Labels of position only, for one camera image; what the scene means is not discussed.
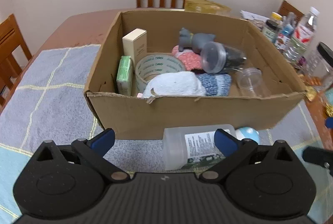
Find yellow tissue box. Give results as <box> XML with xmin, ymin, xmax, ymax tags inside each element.
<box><xmin>184</xmin><ymin>0</ymin><xmax>231</xmax><ymax>16</ymax></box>

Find clear water bottle red label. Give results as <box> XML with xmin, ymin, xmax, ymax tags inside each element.
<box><xmin>283</xmin><ymin>7</ymin><xmax>320</xmax><ymax>66</ymax></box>

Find brown cardboard box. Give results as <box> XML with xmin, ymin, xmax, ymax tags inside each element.
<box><xmin>84</xmin><ymin>10</ymin><xmax>305</xmax><ymax>139</ymax></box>

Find pink knitted sock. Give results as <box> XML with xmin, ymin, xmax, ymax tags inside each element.
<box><xmin>171</xmin><ymin>45</ymin><xmax>203</xmax><ymax>71</ymax></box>

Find wooden chair left side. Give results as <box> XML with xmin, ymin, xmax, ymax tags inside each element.
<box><xmin>1</xmin><ymin>14</ymin><xmax>33</xmax><ymax>111</ymax></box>

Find teal foil pouch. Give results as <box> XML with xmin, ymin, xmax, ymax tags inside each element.
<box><xmin>322</xmin><ymin>87</ymin><xmax>333</xmax><ymax>105</ymax></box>

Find blue checked table cloth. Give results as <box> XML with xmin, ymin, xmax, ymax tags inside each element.
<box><xmin>1</xmin><ymin>45</ymin><xmax>332</xmax><ymax>223</ymax></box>

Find translucent bottle green label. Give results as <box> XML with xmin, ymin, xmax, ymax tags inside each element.
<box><xmin>163</xmin><ymin>124</ymin><xmax>235</xmax><ymax>170</ymax></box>

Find light blue round toy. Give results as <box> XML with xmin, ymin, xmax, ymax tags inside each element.
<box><xmin>235</xmin><ymin>127</ymin><xmax>260</xmax><ymax>144</ymax></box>

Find gold foil blister pack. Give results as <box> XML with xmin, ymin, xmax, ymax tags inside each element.
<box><xmin>303</xmin><ymin>76</ymin><xmax>324</xmax><ymax>101</ymax></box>

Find wooden chair far right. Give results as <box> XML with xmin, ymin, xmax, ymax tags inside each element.
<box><xmin>277</xmin><ymin>0</ymin><xmax>304</xmax><ymax>23</ymax></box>

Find clear packing tape roll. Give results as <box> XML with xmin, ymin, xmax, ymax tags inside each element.
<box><xmin>135</xmin><ymin>53</ymin><xmax>186</xmax><ymax>93</ymax></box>

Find blue knitted sock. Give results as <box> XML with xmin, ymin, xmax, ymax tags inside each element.
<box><xmin>196</xmin><ymin>73</ymin><xmax>232</xmax><ymax>96</ymax></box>

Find large jar black lid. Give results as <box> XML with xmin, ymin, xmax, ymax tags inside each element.
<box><xmin>304</xmin><ymin>42</ymin><xmax>332</xmax><ymax>92</ymax></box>

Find clear jar dark cable inside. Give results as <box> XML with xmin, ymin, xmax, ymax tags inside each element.
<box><xmin>199</xmin><ymin>41</ymin><xmax>248</xmax><ymax>74</ymax></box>

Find empty clear plastic jar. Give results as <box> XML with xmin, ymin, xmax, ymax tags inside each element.
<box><xmin>236</xmin><ymin>68</ymin><xmax>271</xmax><ymax>98</ymax></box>

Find gold ornament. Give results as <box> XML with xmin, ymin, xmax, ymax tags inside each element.
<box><xmin>324</xmin><ymin>103</ymin><xmax>333</xmax><ymax>117</ymax></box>

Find white blue sock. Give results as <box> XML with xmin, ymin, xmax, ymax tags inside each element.
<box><xmin>142</xmin><ymin>71</ymin><xmax>206</xmax><ymax>99</ymax></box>

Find yellow lid bottle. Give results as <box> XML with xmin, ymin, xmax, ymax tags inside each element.
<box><xmin>270</xmin><ymin>12</ymin><xmax>283</xmax><ymax>24</ymax></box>

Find small blue red bottle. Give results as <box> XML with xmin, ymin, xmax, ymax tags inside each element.
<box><xmin>274</xmin><ymin>12</ymin><xmax>296</xmax><ymax>53</ymax></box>

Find green tissue pack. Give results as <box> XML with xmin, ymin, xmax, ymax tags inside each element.
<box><xmin>116</xmin><ymin>56</ymin><xmax>133</xmax><ymax>96</ymax></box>

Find dark jar green label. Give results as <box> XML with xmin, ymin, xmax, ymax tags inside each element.
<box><xmin>262</xmin><ymin>19</ymin><xmax>279</xmax><ymax>43</ymax></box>

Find white paper stack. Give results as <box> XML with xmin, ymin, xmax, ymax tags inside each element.
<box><xmin>240</xmin><ymin>10</ymin><xmax>269</xmax><ymax>23</ymax></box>

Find cream cardboard box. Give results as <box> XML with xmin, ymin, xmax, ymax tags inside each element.
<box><xmin>122</xmin><ymin>28</ymin><xmax>147</xmax><ymax>66</ymax></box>

